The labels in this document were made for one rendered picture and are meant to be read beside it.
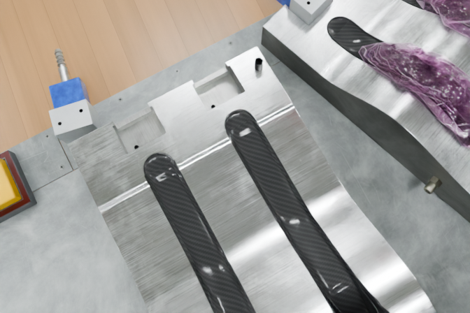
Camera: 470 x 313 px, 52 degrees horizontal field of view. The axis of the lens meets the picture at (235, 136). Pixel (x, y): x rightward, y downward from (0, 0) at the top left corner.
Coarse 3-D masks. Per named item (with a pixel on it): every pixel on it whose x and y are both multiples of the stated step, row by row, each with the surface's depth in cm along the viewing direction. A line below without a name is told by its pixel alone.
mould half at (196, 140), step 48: (192, 96) 59; (240, 96) 59; (288, 96) 59; (96, 144) 57; (192, 144) 57; (288, 144) 58; (96, 192) 56; (144, 192) 56; (192, 192) 56; (240, 192) 56; (336, 192) 56; (144, 240) 55; (240, 240) 55; (336, 240) 53; (384, 240) 52; (144, 288) 54; (192, 288) 53; (288, 288) 51; (384, 288) 49
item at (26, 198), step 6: (0, 156) 64; (6, 156) 64; (12, 162) 64; (12, 168) 64; (18, 174) 64; (18, 180) 63; (18, 186) 63; (24, 192) 63; (24, 198) 63; (18, 204) 62; (24, 204) 62; (6, 210) 62; (12, 210) 62; (0, 216) 62
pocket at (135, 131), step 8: (144, 112) 60; (152, 112) 61; (128, 120) 60; (136, 120) 60; (144, 120) 61; (152, 120) 61; (120, 128) 60; (128, 128) 61; (136, 128) 61; (144, 128) 61; (152, 128) 61; (160, 128) 61; (120, 136) 60; (128, 136) 60; (136, 136) 60; (144, 136) 60; (152, 136) 60; (128, 144) 60; (136, 144) 60; (144, 144) 60; (128, 152) 60
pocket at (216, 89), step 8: (216, 72) 61; (224, 72) 61; (232, 72) 60; (200, 80) 61; (208, 80) 61; (216, 80) 62; (224, 80) 62; (232, 80) 62; (200, 88) 62; (208, 88) 62; (216, 88) 62; (224, 88) 62; (232, 88) 62; (240, 88) 61; (200, 96) 62; (208, 96) 62; (216, 96) 62; (224, 96) 62; (232, 96) 62; (208, 104) 61; (216, 104) 61
